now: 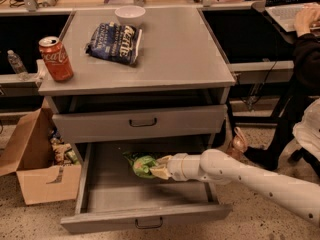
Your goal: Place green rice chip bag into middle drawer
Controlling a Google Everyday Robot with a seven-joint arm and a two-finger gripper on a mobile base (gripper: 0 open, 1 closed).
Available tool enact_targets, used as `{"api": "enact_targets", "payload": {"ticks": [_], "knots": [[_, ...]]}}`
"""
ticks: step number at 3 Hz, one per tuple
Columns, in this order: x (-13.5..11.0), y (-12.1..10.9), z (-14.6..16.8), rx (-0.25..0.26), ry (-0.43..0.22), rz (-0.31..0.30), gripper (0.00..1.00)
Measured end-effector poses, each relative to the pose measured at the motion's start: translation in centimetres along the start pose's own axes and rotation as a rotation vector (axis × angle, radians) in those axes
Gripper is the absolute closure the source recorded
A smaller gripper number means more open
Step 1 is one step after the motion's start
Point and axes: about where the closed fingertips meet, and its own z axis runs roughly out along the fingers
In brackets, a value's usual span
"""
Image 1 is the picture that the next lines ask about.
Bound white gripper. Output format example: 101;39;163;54
150;153;204;181

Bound green rice chip bag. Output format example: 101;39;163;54
123;152;159;179

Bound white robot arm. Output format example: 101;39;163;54
150;149;320;227

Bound grey upper closed drawer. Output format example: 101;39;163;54
53;105;226;143

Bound grey open lower drawer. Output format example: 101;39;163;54
61;136;232;234

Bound grey drawer cabinet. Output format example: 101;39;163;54
40;6;235;150

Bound blue Kettle chip bag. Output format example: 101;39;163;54
86;22;142;65

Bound person's hand on laptop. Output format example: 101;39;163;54
294;5;320;37

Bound snack packets in box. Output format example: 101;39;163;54
49;129;80;166

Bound cardboard box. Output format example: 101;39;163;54
0;101;81;205

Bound black office chair base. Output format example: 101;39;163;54
288;148;320;178

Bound red Coca-Cola can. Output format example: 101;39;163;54
39;36;73;82

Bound white bowl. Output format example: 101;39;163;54
115;5;146;27

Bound clear plastic water bottle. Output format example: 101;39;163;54
7;50;30;81

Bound seated person in black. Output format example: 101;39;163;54
244;33;320;171

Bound laptop computer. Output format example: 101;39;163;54
265;0;320;32

